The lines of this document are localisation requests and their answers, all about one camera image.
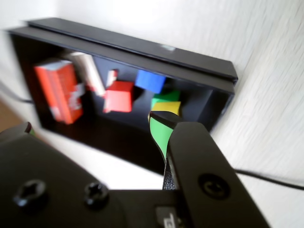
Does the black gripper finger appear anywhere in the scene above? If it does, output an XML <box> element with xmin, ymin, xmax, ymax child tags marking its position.
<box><xmin>0</xmin><ymin>122</ymin><xmax>124</xmax><ymax>228</ymax></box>
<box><xmin>148</xmin><ymin>111</ymin><xmax>271</xmax><ymax>228</ymax></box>

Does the red wooden cube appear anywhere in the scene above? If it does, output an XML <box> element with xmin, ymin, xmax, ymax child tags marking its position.
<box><xmin>103</xmin><ymin>81</ymin><xmax>134</xmax><ymax>114</ymax></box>

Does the thick black power cable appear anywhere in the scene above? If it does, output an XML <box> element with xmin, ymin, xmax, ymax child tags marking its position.
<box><xmin>0</xmin><ymin>80</ymin><xmax>304</xmax><ymax>191</ymax></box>

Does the green wooden cube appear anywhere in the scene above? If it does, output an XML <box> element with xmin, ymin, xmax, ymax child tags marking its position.
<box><xmin>152</xmin><ymin>89</ymin><xmax>182</xmax><ymax>105</ymax></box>

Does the blue wooden cube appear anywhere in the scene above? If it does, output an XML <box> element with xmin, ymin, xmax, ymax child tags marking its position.
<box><xmin>134</xmin><ymin>69</ymin><xmax>166</xmax><ymax>94</ymax></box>

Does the orange matchbox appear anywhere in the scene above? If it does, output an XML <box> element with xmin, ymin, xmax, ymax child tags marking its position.
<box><xmin>34</xmin><ymin>59</ymin><xmax>84</xmax><ymax>125</ymax></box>

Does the yellow wooden cube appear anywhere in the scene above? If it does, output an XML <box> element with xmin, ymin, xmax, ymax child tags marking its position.
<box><xmin>151</xmin><ymin>101</ymin><xmax>182</xmax><ymax>117</ymax></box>

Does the black cardboard box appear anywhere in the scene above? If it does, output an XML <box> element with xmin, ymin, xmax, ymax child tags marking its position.
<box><xmin>7</xmin><ymin>27</ymin><xmax>236</xmax><ymax>178</ymax></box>

